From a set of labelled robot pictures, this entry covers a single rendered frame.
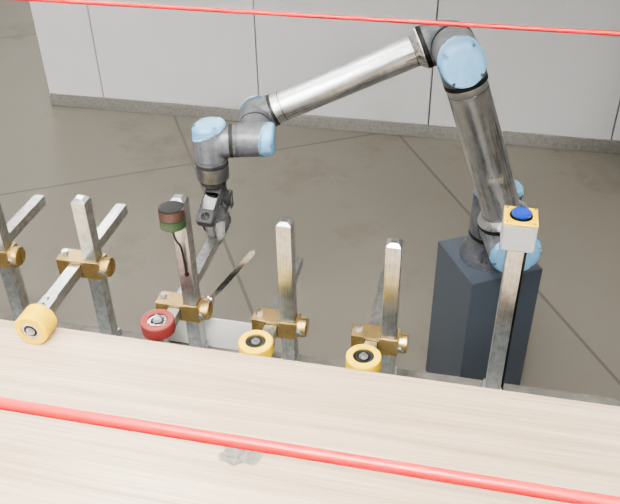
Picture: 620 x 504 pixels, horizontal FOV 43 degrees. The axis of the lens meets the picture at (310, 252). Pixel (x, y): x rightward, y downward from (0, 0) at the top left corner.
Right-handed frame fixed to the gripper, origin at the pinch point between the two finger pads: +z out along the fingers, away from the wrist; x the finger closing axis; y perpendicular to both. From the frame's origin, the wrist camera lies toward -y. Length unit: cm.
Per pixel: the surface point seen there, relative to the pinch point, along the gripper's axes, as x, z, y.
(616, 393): -131, 83, 47
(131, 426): -49, -92, -145
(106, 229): 23.7, -13.4, -18.2
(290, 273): -30.4, -18.2, -33.6
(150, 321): 1.4, -7.8, -45.1
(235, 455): -30, -8, -79
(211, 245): -0.8, -3.4, -6.5
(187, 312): -3.5, -2.5, -34.4
